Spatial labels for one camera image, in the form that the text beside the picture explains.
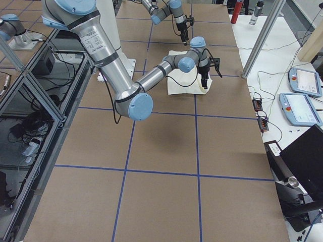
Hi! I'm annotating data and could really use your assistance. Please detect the silver metal cup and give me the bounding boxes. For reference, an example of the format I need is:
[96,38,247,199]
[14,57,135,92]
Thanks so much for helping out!
[287,176,299,189]

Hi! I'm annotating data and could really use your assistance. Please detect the red water bottle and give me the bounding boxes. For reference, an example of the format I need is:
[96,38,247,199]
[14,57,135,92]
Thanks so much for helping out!
[231,0,243,24]

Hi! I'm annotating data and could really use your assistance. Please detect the brown paper table cover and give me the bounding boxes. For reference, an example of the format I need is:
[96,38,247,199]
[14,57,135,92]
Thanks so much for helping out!
[24,4,289,241]

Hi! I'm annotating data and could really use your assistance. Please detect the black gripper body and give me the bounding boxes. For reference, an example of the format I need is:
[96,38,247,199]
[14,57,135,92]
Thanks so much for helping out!
[176,21,188,35]
[198,65,210,80]

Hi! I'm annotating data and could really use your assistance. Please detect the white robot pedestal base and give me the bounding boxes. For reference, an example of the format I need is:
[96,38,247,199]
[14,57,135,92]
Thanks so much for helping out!
[96,0,136,78]

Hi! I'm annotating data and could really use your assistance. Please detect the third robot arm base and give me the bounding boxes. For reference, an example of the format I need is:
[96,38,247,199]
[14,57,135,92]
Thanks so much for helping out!
[1,14,36,51]

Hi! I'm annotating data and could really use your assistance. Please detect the teach pendant near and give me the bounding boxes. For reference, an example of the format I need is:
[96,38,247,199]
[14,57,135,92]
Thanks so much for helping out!
[279,93,322,127]

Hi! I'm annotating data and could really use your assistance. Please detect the aluminium frame post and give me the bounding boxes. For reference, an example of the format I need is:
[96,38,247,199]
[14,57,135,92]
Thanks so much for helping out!
[242,0,286,79]

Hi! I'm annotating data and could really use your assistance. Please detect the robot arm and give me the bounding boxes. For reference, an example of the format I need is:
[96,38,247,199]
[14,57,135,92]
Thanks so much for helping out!
[41,1,213,120]
[139,0,194,45]

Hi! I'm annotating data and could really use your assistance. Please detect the teach pendant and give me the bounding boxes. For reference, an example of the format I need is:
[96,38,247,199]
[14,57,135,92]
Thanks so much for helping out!
[288,68,322,98]
[279,93,322,127]

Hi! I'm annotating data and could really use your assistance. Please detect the cream long-sleeve cat shirt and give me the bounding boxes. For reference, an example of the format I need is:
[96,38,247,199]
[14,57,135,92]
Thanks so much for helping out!
[167,64,212,95]

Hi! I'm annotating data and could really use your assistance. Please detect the aluminium frame side rack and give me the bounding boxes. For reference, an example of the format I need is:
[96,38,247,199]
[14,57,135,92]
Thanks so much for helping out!
[1,30,91,241]

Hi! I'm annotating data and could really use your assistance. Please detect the grey usb hub orange ports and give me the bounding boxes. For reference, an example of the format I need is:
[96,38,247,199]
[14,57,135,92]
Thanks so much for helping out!
[252,98,263,112]

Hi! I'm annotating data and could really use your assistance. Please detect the clear water bottle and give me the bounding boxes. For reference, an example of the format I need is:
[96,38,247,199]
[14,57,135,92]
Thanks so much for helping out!
[249,0,264,25]

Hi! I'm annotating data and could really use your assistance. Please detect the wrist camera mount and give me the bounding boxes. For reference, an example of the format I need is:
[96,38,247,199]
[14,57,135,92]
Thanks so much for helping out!
[209,57,223,78]
[185,15,195,27]

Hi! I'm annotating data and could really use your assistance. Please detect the teach pendant far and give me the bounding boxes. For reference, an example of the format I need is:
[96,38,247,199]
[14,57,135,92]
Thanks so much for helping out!
[288,68,322,98]

